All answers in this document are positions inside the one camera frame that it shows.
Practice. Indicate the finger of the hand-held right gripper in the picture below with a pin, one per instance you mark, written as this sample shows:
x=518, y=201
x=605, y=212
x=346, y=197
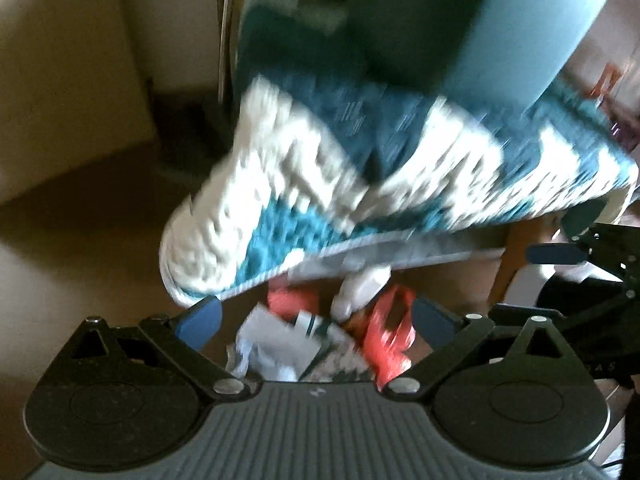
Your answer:
x=555, y=254

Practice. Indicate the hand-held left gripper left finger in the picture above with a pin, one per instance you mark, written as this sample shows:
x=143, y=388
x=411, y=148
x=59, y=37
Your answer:
x=202, y=317

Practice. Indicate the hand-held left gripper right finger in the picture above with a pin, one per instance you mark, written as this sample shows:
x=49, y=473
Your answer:
x=431, y=321

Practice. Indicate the teal bin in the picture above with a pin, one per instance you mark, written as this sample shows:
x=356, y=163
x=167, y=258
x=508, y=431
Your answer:
x=440, y=20

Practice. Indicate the red plastic wrapper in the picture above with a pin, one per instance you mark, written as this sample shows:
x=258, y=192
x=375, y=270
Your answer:
x=385, y=330

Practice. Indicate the white plastic bottle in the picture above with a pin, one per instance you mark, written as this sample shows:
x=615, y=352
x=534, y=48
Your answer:
x=360, y=285

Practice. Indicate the small red wrapper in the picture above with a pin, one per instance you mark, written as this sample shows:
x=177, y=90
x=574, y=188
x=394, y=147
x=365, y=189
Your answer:
x=292, y=302

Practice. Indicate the teal white knitted blanket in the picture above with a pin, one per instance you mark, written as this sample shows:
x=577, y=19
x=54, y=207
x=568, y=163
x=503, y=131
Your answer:
x=310, y=180

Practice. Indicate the metal lamp pole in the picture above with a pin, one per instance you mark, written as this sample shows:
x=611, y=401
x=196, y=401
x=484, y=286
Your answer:
x=223, y=35

